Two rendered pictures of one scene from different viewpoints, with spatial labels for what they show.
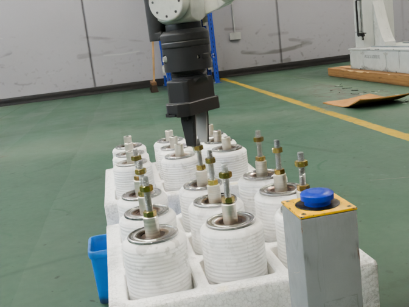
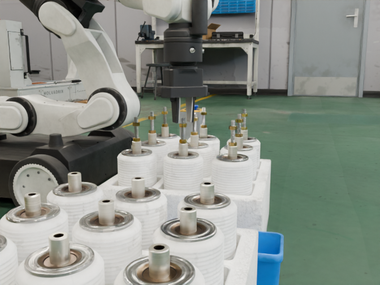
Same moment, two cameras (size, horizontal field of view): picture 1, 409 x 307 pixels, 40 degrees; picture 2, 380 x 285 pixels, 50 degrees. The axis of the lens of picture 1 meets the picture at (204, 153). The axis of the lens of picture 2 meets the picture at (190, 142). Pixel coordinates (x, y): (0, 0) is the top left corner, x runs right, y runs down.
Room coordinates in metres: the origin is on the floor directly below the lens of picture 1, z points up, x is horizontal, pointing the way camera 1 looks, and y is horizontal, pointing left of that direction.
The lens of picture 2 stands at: (1.90, 0.39, 0.47)
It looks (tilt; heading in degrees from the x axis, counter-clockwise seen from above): 11 degrees down; 203
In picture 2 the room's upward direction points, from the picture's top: straight up
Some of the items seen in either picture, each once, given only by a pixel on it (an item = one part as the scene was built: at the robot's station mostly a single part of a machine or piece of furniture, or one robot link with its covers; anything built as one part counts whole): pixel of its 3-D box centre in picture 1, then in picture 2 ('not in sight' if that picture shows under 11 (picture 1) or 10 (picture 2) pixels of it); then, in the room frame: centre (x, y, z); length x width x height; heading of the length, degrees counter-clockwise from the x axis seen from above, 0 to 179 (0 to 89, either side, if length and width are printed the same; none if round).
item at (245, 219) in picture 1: (230, 221); (203, 138); (0.80, -0.03, 0.25); 0.08 x 0.08 x 0.01
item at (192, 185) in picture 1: (202, 184); (183, 155); (1.03, 0.01, 0.25); 0.08 x 0.08 x 0.01
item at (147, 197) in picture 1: (148, 201); (244, 121); (0.78, 0.09, 0.30); 0.01 x 0.01 x 0.08
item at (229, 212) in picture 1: (229, 213); (203, 133); (0.80, -0.03, 0.26); 0.02 x 0.02 x 0.03
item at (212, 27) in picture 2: not in sight; (203, 33); (-3.59, -1.70, 0.87); 0.40 x 0.30 x 0.23; 83
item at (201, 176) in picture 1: (202, 178); (183, 150); (1.03, 0.01, 0.26); 0.02 x 0.02 x 0.03
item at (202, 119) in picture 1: (203, 125); (174, 109); (1.05, 0.00, 0.36); 0.03 x 0.02 x 0.06; 52
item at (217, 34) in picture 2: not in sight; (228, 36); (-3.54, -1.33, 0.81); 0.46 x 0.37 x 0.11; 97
